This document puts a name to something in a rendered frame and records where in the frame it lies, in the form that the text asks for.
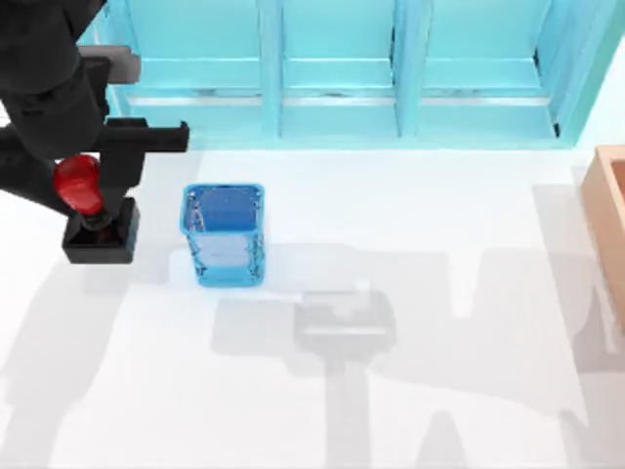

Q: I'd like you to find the red trophy with black base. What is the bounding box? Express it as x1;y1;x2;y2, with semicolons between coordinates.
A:
52;152;142;266

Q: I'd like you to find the grey rounded box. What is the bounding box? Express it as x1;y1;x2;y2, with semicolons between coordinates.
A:
77;46;142;85

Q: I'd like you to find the blue square basket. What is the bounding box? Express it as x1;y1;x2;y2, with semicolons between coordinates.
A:
181;183;268;289

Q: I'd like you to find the light blue rack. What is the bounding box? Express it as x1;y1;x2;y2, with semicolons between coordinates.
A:
72;0;625;151

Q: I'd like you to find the salmon-coloured shallow box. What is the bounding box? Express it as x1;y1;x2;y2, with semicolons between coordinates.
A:
579;145;625;354

